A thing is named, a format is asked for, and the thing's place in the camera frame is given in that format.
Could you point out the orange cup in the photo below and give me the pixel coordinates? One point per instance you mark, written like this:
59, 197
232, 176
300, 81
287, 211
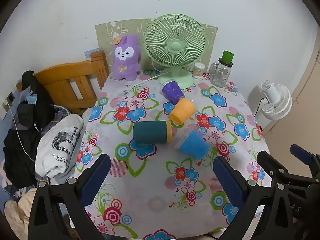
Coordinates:
182, 110

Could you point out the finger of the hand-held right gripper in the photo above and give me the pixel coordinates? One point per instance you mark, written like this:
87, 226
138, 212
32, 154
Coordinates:
302, 152
271, 163

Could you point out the black clothes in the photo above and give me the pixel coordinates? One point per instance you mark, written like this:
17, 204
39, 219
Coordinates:
17, 150

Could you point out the green desk fan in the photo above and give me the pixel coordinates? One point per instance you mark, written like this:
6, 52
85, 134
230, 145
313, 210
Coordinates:
175, 46

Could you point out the dark teal cup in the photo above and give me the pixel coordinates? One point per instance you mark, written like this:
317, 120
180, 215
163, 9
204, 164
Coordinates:
150, 131

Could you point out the floral tablecloth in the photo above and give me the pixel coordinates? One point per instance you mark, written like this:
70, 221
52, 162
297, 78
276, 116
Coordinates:
150, 180

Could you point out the cream cloth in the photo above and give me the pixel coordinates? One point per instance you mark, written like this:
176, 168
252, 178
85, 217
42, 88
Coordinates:
17, 212

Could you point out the purple cup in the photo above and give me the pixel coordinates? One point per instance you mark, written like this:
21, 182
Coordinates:
171, 90

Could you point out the cotton swab container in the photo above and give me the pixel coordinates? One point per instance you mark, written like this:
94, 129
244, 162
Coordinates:
198, 70

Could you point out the wooden chair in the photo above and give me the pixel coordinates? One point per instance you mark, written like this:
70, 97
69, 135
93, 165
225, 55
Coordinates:
62, 75

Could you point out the grey plaid cloth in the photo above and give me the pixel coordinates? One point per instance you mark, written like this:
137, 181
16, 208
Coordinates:
60, 116

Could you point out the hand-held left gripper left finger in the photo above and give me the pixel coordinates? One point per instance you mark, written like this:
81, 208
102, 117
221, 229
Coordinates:
96, 177

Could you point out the purple plush bunny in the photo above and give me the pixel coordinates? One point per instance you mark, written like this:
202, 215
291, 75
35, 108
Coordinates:
125, 65

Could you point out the blue cup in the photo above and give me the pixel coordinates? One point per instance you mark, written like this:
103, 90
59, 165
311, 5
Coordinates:
195, 146

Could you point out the wall outlet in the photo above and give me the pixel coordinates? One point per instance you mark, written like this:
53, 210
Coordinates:
10, 97

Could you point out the white printed shirt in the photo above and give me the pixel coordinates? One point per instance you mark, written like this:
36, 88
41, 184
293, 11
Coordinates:
62, 140

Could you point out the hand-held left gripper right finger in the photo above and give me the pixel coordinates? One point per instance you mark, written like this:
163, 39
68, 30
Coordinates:
228, 182

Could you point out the white circulator fan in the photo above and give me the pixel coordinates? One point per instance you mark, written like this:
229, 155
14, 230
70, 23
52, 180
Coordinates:
275, 100

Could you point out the glass mug with green lid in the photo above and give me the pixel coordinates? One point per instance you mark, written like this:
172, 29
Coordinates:
221, 75

